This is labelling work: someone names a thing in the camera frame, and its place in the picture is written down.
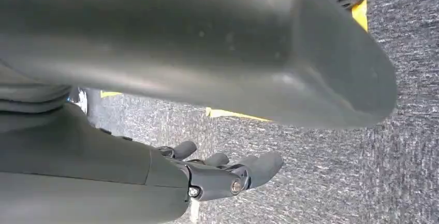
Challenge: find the yellow floor tape square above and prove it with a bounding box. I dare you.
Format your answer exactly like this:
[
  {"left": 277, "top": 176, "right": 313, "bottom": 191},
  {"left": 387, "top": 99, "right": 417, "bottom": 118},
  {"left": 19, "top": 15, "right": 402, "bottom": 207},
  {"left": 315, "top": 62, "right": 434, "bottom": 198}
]
[{"left": 100, "top": 0, "right": 368, "bottom": 123}]

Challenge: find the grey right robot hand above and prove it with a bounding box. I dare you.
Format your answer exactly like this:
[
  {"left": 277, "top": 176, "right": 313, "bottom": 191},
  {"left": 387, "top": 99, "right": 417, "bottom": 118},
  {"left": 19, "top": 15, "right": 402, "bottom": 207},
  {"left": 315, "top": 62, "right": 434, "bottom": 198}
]
[{"left": 0, "top": 0, "right": 399, "bottom": 224}]

